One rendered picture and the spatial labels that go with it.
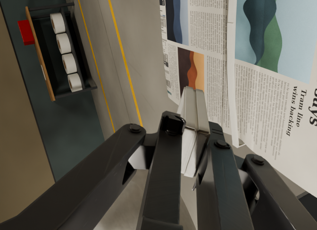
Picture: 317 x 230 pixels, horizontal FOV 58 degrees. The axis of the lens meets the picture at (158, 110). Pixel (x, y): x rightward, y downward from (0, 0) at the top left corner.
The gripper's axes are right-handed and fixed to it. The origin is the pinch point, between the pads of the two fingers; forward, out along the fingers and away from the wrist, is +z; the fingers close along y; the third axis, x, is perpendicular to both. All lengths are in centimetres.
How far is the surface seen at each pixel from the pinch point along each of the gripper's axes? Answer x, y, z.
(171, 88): -7.7, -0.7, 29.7
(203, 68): -1.3, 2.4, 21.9
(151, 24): -32, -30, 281
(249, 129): -5.4, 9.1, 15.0
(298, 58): 4.7, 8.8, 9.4
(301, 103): 0.9, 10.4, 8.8
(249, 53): 3.2, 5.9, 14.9
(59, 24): -112, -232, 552
